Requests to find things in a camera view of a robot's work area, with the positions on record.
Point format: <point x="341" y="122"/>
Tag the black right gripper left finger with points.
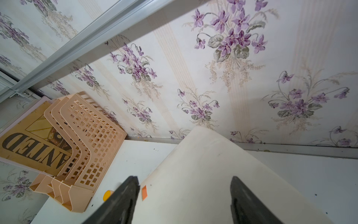
<point x="119" y="207"/>

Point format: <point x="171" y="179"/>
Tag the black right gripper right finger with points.
<point x="246" y="208"/>

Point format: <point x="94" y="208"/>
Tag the white oval drawer cabinet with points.
<point x="192" y="185"/>

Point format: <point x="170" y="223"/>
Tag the beige desk file organizer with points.
<point x="95" y="140"/>

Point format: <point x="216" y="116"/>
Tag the wanted poster book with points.
<point x="35" y="143"/>

